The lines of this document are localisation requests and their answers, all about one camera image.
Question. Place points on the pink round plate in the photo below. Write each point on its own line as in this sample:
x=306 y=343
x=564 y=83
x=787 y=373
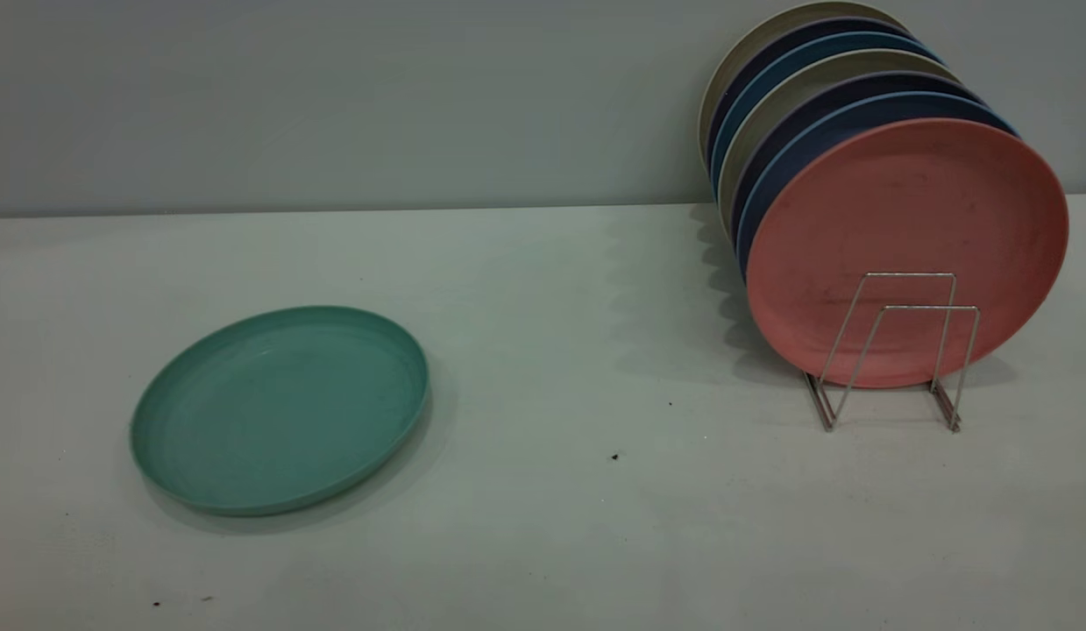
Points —
x=902 y=210

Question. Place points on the dark purple round plate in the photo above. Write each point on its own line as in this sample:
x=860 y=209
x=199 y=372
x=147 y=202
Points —
x=893 y=83
x=849 y=26

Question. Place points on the beige round plate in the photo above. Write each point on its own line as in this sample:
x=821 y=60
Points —
x=735 y=66
x=858 y=61

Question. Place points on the green round plate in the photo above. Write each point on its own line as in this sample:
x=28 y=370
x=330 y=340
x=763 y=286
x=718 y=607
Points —
x=280 y=412

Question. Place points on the teal blue round plate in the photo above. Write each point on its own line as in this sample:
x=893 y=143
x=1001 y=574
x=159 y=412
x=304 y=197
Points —
x=823 y=44

